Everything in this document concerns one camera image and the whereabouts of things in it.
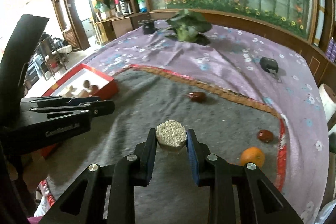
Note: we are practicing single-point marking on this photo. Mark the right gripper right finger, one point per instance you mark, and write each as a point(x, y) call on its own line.
point(211, 170)

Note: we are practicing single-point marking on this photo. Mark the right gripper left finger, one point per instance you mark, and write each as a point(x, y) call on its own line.
point(135, 169)

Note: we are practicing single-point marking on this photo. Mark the left hand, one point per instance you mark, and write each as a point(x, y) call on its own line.
point(34, 170)

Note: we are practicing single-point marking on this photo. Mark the orange on grey mat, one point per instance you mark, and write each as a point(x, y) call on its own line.
point(254, 155)

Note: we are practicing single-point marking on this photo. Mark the lone red jujube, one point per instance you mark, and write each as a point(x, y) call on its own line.
point(265, 136)

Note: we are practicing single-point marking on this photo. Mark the red white tray box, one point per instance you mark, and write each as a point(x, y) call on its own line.
point(71, 84)

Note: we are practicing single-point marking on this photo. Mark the brown kiwi fruit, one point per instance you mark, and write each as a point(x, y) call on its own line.
point(86, 84)

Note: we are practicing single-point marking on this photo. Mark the grey felt mat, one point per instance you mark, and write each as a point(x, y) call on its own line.
point(145, 101)

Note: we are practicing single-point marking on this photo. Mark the purple floral tablecloth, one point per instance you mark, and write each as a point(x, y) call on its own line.
point(232, 61)

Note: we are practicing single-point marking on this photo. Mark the black car key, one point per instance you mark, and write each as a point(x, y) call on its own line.
point(270, 66)

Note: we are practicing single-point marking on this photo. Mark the white paper roll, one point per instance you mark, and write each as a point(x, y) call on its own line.
point(328, 100)

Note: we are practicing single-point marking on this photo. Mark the black round container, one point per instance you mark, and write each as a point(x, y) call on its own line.
point(147, 26)

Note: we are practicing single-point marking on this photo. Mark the green leafy cabbage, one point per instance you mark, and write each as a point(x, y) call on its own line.
point(188, 26)

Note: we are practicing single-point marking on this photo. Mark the dark thermos flask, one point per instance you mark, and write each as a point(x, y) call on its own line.
point(125, 6)

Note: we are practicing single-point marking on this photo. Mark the purple bottles on shelf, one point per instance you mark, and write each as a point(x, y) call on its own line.
point(331, 50)

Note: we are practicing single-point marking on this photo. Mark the green plastic bottle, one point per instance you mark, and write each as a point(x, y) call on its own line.
point(142, 5)

